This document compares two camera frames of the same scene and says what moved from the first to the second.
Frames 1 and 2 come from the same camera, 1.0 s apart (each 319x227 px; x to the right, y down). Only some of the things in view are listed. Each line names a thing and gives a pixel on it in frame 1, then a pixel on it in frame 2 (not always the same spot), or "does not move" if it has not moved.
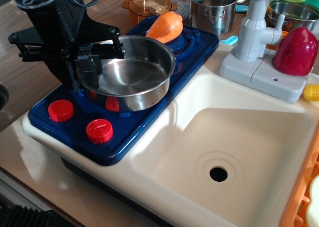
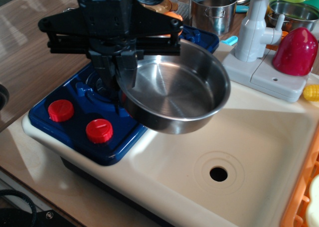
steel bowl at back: (296, 15) does not move
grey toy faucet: (249, 65) does not move
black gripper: (62, 31) to (109, 21)
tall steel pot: (213, 8) does not move
